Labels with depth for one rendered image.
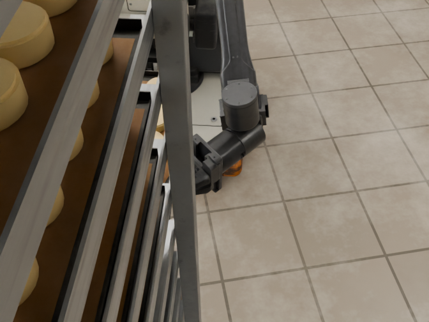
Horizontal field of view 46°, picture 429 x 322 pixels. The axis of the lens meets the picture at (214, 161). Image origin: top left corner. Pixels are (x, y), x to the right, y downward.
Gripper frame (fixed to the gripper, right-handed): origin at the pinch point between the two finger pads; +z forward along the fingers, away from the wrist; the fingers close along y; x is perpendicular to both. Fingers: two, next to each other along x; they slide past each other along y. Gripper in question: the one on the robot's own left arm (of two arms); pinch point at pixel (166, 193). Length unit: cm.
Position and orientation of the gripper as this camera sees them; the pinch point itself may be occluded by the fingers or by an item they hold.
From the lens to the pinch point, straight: 81.3
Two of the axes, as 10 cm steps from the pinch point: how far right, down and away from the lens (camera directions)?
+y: -0.1, 5.3, 8.5
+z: -7.5, 5.6, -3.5
